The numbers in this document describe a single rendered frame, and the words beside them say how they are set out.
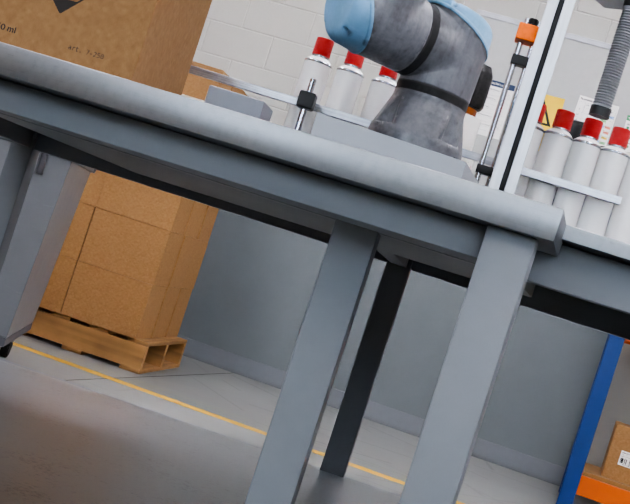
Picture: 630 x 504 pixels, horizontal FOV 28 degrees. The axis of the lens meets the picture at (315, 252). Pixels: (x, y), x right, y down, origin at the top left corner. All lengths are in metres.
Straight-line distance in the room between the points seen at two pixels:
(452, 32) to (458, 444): 0.69
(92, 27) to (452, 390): 0.84
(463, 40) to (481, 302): 0.56
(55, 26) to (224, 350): 5.10
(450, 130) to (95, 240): 3.87
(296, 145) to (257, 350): 5.44
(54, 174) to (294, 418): 2.62
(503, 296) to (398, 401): 5.31
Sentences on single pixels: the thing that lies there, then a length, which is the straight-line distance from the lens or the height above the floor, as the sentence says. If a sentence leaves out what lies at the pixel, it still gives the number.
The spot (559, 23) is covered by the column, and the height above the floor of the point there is 1.19.
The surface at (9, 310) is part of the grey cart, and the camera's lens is 4.24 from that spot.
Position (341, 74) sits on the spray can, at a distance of 2.29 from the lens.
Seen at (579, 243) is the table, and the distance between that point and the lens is 1.63.
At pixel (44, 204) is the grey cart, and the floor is 0.61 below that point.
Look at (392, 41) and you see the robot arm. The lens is 1.86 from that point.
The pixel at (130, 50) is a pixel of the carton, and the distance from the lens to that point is 1.94.
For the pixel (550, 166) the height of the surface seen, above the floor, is 0.98.
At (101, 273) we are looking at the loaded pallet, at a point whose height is 0.37.
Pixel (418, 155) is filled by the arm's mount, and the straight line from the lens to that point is 1.83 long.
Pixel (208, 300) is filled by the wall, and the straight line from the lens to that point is 7.01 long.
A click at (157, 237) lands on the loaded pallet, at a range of 5.58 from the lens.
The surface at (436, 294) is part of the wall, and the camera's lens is 6.75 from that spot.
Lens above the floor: 0.68
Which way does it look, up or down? 1 degrees up
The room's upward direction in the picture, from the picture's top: 18 degrees clockwise
